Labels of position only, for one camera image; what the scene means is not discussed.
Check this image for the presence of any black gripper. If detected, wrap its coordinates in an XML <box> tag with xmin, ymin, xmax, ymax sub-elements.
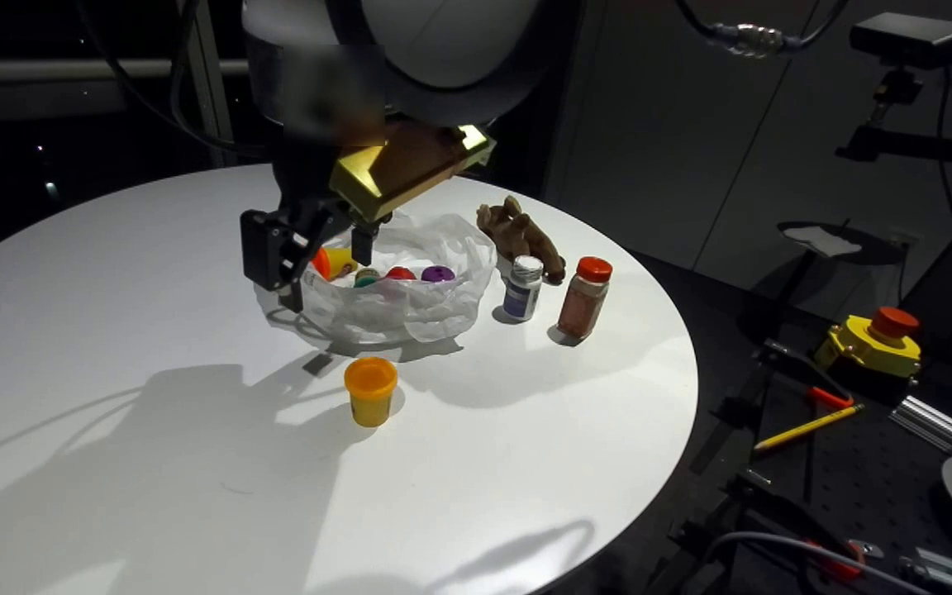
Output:
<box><xmin>238</xmin><ymin>129</ymin><xmax>383</xmax><ymax>310</ymax></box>

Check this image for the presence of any brown moose plush toy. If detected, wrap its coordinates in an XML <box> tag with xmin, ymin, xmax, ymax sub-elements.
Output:
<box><xmin>472</xmin><ymin>197</ymin><xmax>570</xmax><ymax>289</ymax></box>

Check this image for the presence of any white lid pill bottle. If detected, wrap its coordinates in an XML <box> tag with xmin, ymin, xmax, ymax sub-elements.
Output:
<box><xmin>498</xmin><ymin>256</ymin><xmax>549</xmax><ymax>324</ymax></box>

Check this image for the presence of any red lid spice jar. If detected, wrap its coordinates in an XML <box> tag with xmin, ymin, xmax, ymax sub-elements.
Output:
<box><xmin>555</xmin><ymin>256</ymin><xmax>614</xmax><ymax>349</ymax></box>

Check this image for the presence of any white plastic bag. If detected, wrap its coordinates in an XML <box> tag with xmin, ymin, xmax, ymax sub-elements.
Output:
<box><xmin>295</xmin><ymin>209</ymin><xmax>498</xmax><ymax>353</ymax></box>

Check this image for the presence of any grey horizontal railing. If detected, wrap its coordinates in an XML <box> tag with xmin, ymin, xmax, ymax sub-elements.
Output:
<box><xmin>0</xmin><ymin>54</ymin><xmax>253</xmax><ymax>88</ymax></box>

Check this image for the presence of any white flat sheet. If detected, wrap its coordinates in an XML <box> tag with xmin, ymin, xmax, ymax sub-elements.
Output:
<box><xmin>779</xmin><ymin>218</ymin><xmax>868</xmax><ymax>261</ymax></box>

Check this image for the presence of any yellow pencil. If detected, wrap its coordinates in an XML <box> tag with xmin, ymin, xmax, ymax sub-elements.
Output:
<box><xmin>754</xmin><ymin>400</ymin><xmax>867</xmax><ymax>457</ymax></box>

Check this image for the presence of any yellow emergency stop button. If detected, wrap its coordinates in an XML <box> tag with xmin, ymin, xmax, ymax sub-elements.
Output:
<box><xmin>812</xmin><ymin>305</ymin><xmax>927</xmax><ymax>385</ymax></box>

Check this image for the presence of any black perforated breadboard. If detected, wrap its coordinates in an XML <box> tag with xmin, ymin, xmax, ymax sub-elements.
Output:
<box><xmin>555</xmin><ymin>252</ymin><xmax>952</xmax><ymax>595</ymax></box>

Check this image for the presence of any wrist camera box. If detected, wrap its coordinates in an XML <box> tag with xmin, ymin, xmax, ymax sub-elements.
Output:
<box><xmin>326</xmin><ymin>119</ymin><xmax>498</xmax><ymax>225</ymax></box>

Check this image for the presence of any grey window post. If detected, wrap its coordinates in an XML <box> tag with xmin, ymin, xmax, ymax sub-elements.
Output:
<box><xmin>176</xmin><ymin>0</ymin><xmax>241</xmax><ymax>170</ymax></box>

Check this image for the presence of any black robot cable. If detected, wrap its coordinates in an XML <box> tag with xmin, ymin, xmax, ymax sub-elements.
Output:
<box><xmin>671</xmin><ymin>0</ymin><xmax>845</xmax><ymax>61</ymax></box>

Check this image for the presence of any orange handled clamp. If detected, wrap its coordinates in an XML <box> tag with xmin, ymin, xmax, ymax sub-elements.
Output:
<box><xmin>756</xmin><ymin>338</ymin><xmax>859</xmax><ymax>415</ymax></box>
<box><xmin>727</xmin><ymin>470</ymin><xmax>887</xmax><ymax>588</ymax></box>

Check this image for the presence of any grey floor cable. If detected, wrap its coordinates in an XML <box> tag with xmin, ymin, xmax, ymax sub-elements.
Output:
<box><xmin>705</xmin><ymin>530</ymin><xmax>933</xmax><ymax>595</ymax></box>

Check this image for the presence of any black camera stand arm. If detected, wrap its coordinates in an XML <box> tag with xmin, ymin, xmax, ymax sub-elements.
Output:
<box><xmin>837</xmin><ymin>64</ymin><xmax>952</xmax><ymax>173</ymax></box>

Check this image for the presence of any black camera on stand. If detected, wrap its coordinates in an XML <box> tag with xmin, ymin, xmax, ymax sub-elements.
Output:
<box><xmin>850</xmin><ymin>10</ymin><xmax>952</xmax><ymax>72</ymax></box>

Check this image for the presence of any aluminium extrusion rail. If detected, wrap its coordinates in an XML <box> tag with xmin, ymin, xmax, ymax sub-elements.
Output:
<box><xmin>897</xmin><ymin>394</ymin><xmax>952</xmax><ymax>449</ymax></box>

